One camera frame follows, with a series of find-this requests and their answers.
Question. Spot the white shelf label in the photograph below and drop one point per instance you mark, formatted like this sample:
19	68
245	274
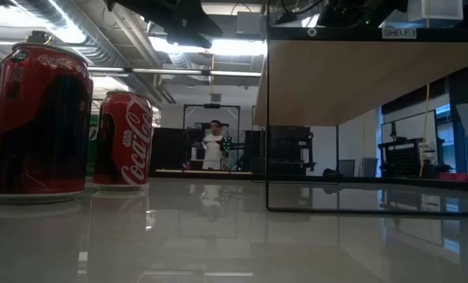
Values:
399	33

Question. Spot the person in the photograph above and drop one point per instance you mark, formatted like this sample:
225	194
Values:
213	153

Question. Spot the black rack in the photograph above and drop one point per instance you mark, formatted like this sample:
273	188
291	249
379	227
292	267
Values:
290	145

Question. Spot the red bin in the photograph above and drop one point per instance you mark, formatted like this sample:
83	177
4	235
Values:
454	177

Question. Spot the black station frame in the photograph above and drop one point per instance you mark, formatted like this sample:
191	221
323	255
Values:
212	105

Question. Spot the grey bin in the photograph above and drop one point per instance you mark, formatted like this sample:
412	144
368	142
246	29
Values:
370	167

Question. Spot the wooden shelf black frame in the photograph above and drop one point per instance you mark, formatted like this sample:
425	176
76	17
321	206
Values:
336	78

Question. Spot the bright ceiling light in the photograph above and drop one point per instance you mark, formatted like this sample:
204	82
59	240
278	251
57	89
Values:
233	47

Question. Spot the red Coca-Cola can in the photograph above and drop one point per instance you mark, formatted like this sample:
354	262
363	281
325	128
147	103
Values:
127	149
41	157

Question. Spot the dark grey chair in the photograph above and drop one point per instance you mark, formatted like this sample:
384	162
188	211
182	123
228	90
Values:
347	168

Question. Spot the black pegboard cart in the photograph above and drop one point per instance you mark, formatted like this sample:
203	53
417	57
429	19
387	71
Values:
402	161

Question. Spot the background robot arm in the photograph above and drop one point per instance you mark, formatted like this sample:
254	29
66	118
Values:
226	143

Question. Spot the silver ventilation duct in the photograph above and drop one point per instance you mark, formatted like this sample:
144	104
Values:
100	51

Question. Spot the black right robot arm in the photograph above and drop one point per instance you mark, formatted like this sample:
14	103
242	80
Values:
355	13

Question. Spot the long ceiling tube light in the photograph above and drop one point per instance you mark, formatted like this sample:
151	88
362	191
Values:
170	71

